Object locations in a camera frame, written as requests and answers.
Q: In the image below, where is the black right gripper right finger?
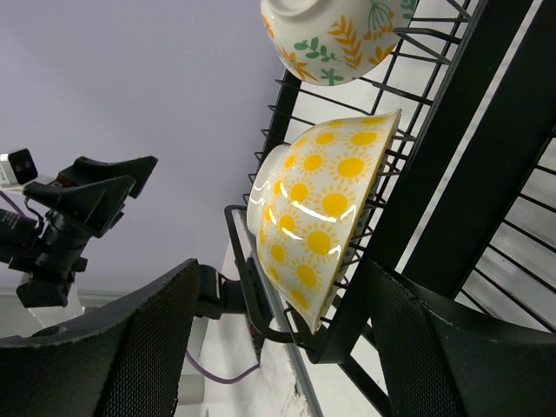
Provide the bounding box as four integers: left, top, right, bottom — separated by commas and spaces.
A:
367, 262, 555, 416

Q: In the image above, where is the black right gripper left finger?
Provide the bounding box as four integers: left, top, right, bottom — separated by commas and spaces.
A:
1, 259, 201, 416

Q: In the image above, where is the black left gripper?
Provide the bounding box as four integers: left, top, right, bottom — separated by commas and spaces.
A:
16, 156, 158, 308

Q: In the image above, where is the yellow sun pattern bowl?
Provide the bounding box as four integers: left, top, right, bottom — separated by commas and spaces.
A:
246, 110, 401, 333

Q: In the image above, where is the white floral leaf bowl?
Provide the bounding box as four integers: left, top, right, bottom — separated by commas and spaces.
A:
260, 0, 418, 86

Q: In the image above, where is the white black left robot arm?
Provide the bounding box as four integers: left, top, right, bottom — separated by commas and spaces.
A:
1, 156, 158, 308

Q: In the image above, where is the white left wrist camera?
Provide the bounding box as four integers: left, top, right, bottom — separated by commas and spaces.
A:
1, 148, 38, 188

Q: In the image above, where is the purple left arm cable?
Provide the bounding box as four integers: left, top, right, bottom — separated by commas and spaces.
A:
0, 190, 44, 231

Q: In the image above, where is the black wire dish rack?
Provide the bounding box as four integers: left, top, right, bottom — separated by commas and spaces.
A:
224, 1, 555, 416

